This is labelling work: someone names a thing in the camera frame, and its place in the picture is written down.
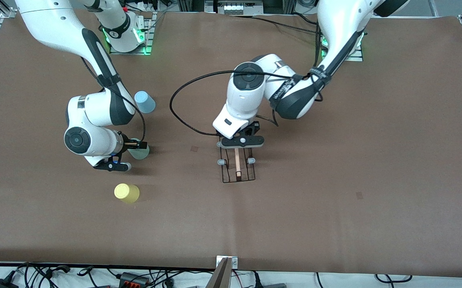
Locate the pale green plastic cup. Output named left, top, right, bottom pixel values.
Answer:
left=129, top=138, right=150, bottom=160

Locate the black wire cup holder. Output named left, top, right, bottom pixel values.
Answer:
left=217, top=146, right=255, bottom=184

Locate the yellow plastic cup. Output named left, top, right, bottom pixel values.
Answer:
left=114, top=183, right=140, bottom=204

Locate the light blue plastic cup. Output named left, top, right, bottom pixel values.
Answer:
left=134, top=91, right=156, bottom=114

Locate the brown table mat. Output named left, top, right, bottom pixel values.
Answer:
left=0, top=9, right=462, bottom=276

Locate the white power strip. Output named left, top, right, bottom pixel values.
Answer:
left=214, top=1, right=252, bottom=15

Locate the orange black connector block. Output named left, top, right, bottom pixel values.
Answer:
left=118, top=272, right=150, bottom=287

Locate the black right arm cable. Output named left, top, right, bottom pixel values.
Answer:
left=80, top=56, right=147, bottom=144

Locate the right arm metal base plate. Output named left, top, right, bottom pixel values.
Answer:
left=109, top=11, right=154, bottom=56

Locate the black cable on mat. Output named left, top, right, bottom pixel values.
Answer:
left=231, top=14, right=320, bottom=34

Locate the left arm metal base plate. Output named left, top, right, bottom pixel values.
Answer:
left=321, top=38, right=364, bottom=62

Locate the metal camera mast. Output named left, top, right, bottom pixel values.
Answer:
left=206, top=256, right=239, bottom=288

